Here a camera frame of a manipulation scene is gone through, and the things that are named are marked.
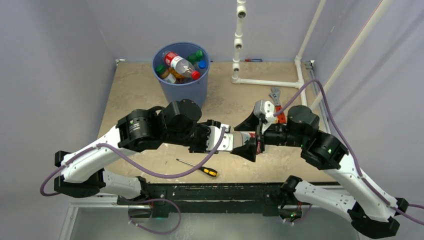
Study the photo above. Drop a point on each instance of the green plastic bottle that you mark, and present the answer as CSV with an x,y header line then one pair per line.
x,y
195,57

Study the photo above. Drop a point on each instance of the red handled adjustable wrench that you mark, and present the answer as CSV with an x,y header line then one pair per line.
x,y
275,96

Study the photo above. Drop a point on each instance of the red label clear bottle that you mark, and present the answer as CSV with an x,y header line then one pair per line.
x,y
181,65

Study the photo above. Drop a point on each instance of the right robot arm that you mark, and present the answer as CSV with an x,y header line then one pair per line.
x,y
366,206

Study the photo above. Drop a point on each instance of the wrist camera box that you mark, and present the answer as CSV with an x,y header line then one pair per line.
x,y
227,142
265,110

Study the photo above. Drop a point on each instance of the red cap clear bottle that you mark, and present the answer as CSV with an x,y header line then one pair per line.
x,y
241,138

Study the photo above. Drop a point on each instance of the white PVC pipe frame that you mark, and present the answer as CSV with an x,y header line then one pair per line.
x,y
241,12

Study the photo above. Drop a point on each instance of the orange juice bottle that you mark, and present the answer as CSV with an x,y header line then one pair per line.
x,y
176,74

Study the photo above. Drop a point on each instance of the red blue screwdriver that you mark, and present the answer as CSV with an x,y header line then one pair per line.
x,y
253,60

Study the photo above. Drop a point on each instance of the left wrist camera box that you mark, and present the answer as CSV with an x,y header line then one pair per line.
x,y
227,142

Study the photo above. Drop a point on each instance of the blue plastic bin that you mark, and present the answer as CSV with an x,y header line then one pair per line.
x,y
194,90

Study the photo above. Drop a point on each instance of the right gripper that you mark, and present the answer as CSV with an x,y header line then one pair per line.
x,y
248,149

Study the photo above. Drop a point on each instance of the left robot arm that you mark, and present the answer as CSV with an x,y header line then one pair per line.
x,y
82,173

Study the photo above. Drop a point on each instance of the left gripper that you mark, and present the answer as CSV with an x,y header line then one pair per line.
x,y
206,126

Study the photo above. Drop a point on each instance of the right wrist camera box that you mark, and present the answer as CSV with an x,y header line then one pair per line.
x,y
265,110

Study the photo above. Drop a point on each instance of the green cap tea bottle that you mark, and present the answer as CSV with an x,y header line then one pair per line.
x,y
164,74

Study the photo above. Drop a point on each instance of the small Pepsi bottle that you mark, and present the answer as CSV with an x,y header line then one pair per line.
x,y
201,66

